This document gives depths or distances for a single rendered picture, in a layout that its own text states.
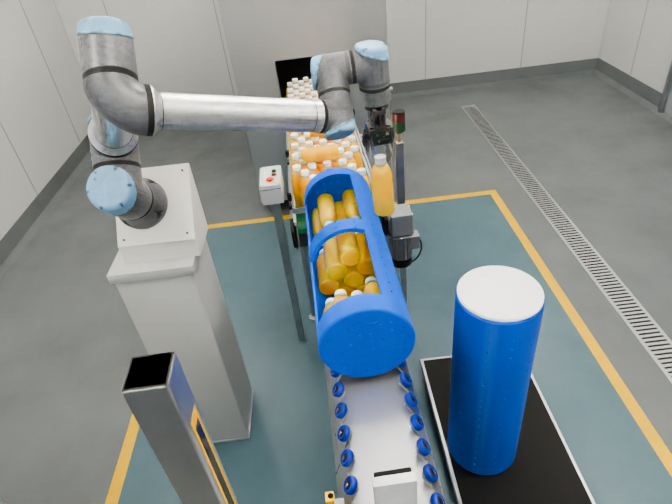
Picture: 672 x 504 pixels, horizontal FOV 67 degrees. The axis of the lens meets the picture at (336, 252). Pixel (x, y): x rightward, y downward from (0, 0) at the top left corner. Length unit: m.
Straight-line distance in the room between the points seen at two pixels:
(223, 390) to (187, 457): 1.63
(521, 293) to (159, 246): 1.29
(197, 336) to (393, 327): 0.99
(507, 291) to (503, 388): 0.35
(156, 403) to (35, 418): 2.63
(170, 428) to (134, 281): 1.33
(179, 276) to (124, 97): 0.92
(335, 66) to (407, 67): 5.00
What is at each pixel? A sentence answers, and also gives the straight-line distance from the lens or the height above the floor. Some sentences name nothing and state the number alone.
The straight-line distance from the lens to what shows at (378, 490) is 1.27.
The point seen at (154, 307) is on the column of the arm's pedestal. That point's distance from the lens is 2.11.
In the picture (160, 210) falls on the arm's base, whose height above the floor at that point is 1.29.
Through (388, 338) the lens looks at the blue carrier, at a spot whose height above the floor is 1.11.
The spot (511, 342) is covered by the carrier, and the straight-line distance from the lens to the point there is 1.74.
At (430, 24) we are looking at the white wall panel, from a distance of 6.38.
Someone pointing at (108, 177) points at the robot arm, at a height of 1.50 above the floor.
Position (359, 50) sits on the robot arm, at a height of 1.81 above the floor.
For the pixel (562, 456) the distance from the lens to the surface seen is 2.48.
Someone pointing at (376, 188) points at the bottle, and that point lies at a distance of 1.68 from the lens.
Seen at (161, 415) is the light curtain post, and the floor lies 1.64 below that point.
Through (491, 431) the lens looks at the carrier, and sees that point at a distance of 2.10.
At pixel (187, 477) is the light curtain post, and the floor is 1.50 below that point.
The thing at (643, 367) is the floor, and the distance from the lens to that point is 3.13.
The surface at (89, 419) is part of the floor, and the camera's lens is 3.14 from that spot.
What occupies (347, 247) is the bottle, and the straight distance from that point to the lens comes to 1.69.
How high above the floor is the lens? 2.18
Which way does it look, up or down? 36 degrees down
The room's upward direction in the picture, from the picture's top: 7 degrees counter-clockwise
